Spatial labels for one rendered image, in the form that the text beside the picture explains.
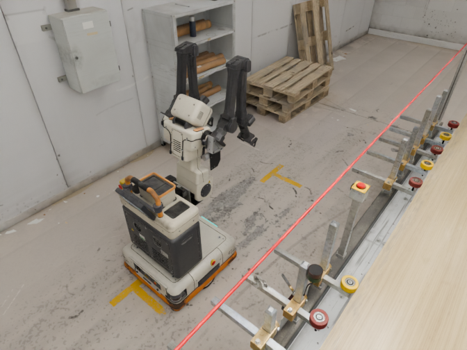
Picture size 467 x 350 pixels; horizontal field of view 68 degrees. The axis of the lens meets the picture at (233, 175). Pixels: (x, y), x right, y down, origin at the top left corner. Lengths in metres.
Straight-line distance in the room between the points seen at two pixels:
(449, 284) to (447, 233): 0.36
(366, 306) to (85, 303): 1.99
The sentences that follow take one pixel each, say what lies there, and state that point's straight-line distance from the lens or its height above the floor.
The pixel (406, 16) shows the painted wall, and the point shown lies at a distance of 9.04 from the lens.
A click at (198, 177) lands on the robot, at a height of 0.87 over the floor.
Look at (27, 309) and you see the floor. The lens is 3.07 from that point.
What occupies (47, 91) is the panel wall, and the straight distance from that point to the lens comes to 3.42.
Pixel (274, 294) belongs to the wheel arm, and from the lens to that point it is 1.73.
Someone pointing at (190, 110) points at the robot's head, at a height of 1.34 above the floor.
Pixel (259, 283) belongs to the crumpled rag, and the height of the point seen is 0.87.
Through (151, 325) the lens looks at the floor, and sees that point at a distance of 2.69.
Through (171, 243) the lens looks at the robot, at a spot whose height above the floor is 0.67.
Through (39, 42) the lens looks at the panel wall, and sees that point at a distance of 3.32.
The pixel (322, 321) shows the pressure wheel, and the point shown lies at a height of 0.90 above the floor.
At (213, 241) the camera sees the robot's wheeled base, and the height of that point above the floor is 0.28.
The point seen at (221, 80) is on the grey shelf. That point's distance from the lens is 4.48.
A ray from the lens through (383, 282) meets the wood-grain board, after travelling 1.85.
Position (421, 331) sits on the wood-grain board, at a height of 0.90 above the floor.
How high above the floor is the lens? 2.29
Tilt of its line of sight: 37 degrees down
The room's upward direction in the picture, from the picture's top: straight up
